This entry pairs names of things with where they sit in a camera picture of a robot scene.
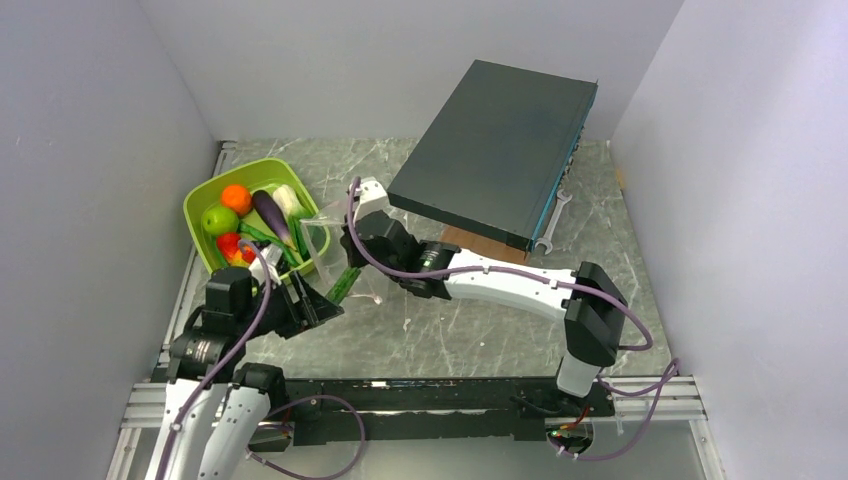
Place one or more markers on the white green toy bok choy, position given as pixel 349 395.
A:
pixel 294 211

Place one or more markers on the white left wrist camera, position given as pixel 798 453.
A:
pixel 273 256

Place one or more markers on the clear pink zip top bag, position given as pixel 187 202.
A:
pixel 338 258

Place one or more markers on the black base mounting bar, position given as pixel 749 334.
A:
pixel 518 408

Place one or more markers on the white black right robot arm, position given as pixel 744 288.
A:
pixel 585 301

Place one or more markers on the purple toy eggplant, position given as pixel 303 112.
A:
pixel 272 216

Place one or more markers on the brown wooden board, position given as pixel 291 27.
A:
pixel 484 246

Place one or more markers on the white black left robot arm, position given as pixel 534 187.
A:
pixel 214 401

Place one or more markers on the green toy apple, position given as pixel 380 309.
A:
pixel 219 220

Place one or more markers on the green toy cucumber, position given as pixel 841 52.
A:
pixel 343 285

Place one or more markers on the lime green plastic basket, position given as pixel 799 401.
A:
pixel 263 174

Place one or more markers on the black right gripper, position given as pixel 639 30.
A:
pixel 350 243

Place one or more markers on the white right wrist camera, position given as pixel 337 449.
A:
pixel 369 197

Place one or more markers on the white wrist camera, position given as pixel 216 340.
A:
pixel 369 197
pixel 273 256

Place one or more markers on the dark rack server box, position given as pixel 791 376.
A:
pixel 491 161

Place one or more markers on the aluminium frame rail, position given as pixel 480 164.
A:
pixel 680 401

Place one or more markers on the orange toy fruit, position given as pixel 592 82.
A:
pixel 237 198

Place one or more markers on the silver open end wrench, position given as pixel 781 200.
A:
pixel 544 243

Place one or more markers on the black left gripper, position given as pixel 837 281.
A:
pixel 312 308

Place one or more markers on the red toy pepper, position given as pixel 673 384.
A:
pixel 228 246

